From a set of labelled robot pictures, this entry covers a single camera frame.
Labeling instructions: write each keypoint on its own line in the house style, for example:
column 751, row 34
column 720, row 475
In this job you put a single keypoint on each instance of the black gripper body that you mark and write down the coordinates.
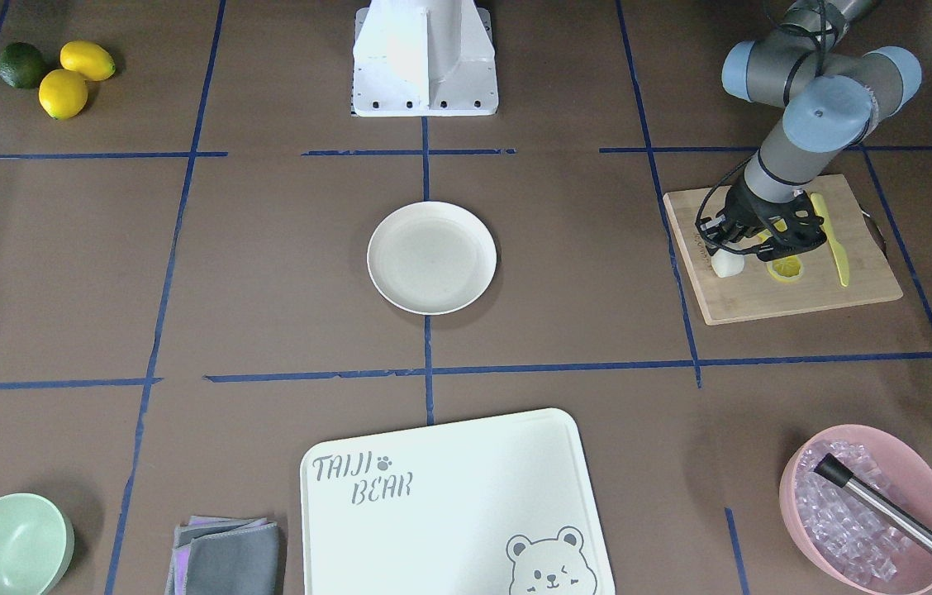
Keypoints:
column 743, row 206

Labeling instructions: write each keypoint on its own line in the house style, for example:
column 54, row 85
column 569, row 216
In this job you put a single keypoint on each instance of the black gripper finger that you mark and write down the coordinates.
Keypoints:
column 762, row 244
column 715, row 243

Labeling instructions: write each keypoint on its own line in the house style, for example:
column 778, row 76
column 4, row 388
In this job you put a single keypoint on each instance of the white bun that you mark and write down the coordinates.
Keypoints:
column 726, row 264

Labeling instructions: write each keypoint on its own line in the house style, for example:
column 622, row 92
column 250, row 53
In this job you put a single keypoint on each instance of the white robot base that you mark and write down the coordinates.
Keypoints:
column 424, row 59

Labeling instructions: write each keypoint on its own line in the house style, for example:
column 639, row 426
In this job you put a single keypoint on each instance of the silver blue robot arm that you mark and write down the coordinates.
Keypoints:
column 829, row 102

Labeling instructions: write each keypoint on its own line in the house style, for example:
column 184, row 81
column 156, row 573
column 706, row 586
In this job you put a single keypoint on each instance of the white bear tray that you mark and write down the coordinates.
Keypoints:
column 498, row 505

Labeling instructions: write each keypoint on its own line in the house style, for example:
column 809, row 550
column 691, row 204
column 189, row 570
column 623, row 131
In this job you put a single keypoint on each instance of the yellow lemon slice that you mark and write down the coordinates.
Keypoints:
column 790, row 269

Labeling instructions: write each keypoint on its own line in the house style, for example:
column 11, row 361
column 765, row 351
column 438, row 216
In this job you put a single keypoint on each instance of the bamboo cutting board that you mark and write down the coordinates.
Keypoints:
column 809, row 283

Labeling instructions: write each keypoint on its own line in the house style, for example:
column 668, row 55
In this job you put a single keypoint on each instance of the yellow plastic knife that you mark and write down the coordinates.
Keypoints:
column 839, row 253

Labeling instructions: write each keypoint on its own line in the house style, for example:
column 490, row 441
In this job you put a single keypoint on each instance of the metal scoop black tip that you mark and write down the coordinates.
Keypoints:
column 832, row 470

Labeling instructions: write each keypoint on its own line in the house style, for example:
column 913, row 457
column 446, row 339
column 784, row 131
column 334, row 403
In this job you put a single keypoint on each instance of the white plate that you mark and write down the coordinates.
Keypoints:
column 431, row 258

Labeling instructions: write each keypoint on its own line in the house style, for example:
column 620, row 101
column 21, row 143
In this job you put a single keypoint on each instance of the pink bowl with ice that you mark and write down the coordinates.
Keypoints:
column 839, row 533

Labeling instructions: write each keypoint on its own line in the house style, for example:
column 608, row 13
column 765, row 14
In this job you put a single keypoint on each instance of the grey folded cloths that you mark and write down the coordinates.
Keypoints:
column 224, row 555

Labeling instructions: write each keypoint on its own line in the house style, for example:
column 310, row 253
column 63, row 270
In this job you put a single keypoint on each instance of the green lime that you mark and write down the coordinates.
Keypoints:
column 22, row 66

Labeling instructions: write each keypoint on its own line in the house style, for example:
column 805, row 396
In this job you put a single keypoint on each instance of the mint green bowl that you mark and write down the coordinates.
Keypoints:
column 36, row 544

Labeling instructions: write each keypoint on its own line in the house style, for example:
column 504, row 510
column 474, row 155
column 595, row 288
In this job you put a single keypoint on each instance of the metal cutting board handle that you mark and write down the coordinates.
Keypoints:
column 875, row 232

